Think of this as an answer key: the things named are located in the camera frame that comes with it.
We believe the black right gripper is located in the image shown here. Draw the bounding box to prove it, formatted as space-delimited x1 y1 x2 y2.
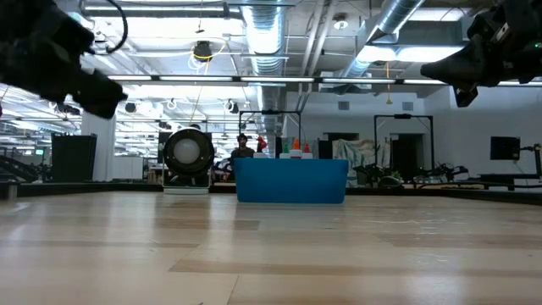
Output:
421 0 542 108

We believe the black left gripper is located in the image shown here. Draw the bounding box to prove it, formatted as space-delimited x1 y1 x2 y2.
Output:
25 16 128 119

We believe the blue plastic tray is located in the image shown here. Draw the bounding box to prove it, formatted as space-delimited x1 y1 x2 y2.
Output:
234 158 350 205

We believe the black cabinet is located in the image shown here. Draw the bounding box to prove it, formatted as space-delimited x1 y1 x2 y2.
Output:
50 133 98 184

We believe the yellow hanging pendant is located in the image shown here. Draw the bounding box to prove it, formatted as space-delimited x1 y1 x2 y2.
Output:
384 61 394 106

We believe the pale crumpled tarp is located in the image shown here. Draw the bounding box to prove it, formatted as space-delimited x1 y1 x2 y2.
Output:
332 138 393 187

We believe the black overhead light bar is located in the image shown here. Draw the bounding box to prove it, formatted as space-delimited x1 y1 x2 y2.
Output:
108 74 542 87

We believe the person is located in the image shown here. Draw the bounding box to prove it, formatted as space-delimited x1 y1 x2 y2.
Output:
230 133 257 161

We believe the black tubular frame stand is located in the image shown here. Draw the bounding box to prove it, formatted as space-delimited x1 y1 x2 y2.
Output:
238 109 302 160
373 113 435 181

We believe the silver spiral ventilation duct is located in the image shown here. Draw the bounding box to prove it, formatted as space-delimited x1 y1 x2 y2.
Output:
342 0 424 77

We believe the black wall monitor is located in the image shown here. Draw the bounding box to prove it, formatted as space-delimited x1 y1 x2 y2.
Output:
489 136 522 161

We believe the black ceiling-mounted camera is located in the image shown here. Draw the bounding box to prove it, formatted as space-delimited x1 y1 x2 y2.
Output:
192 40 213 64

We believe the silver ribbed ventilation duct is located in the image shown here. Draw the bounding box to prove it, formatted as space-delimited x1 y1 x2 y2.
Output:
239 0 296 77

